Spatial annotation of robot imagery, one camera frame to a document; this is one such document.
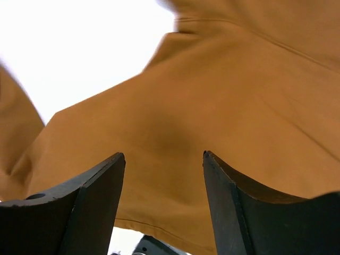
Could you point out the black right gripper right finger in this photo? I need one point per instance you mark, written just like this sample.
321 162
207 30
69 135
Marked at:
251 218

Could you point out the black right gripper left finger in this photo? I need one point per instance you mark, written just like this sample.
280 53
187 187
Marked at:
74 217

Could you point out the brown trousers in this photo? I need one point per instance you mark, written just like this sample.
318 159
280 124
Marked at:
256 82

